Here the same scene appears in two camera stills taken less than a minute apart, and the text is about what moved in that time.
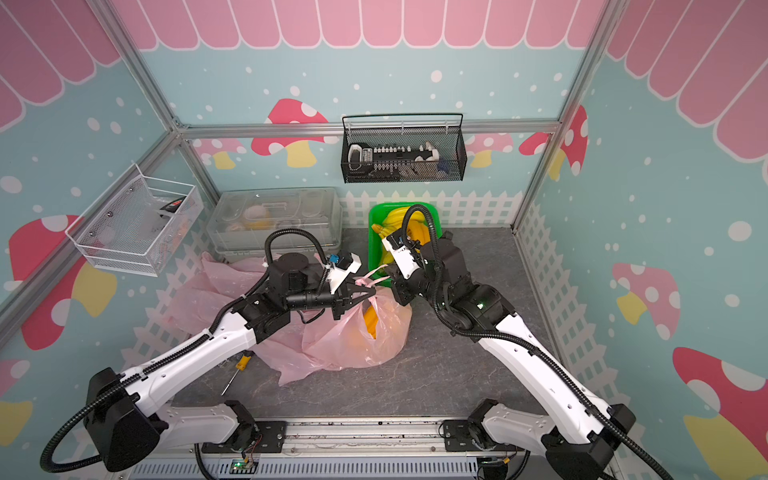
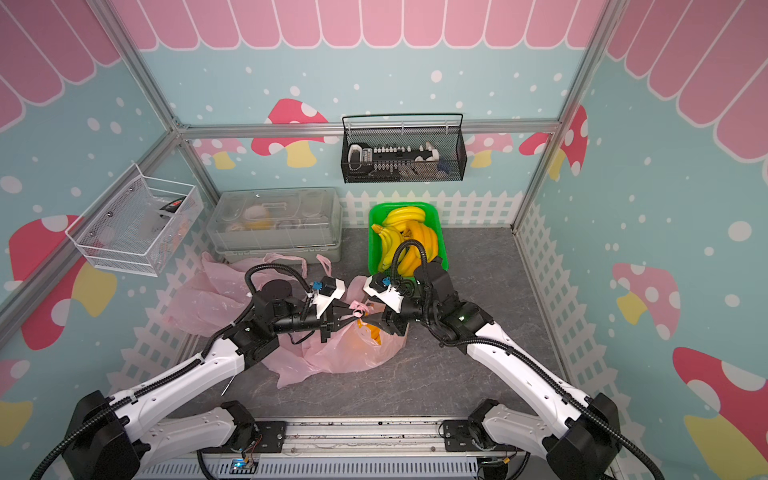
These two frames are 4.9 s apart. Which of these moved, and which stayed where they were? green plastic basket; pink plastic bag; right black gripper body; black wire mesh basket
Moved: right black gripper body
Stayed: pink plastic bag; green plastic basket; black wire mesh basket
